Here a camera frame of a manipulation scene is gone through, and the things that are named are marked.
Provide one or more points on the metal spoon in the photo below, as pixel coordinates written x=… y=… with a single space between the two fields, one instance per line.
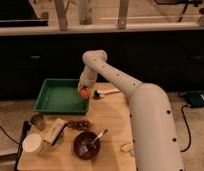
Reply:
x=94 y=140

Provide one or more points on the brown grape bunch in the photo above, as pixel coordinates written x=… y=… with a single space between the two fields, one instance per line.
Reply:
x=82 y=125

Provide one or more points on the brown bowl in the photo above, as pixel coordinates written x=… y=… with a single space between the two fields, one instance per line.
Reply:
x=86 y=137

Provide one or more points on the white cup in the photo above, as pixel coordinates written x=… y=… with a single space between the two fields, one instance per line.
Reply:
x=33 y=143

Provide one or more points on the green plastic tray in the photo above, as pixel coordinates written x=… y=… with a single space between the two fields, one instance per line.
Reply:
x=60 y=96

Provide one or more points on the yellow corn cob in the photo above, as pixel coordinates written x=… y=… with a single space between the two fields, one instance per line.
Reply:
x=126 y=147

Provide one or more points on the small metal cup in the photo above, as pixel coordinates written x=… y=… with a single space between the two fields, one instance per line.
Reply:
x=38 y=121

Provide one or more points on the orange apple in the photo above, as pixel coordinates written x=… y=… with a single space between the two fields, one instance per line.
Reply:
x=84 y=94

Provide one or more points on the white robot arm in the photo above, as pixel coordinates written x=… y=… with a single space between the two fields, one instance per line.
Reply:
x=155 y=140

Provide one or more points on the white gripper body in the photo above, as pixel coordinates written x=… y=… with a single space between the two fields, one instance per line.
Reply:
x=86 y=82

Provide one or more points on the blue device on floor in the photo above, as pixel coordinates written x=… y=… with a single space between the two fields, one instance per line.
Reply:
x=195 y=99

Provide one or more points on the white box with black edge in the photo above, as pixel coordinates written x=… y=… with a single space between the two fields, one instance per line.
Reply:
x=54 y=131

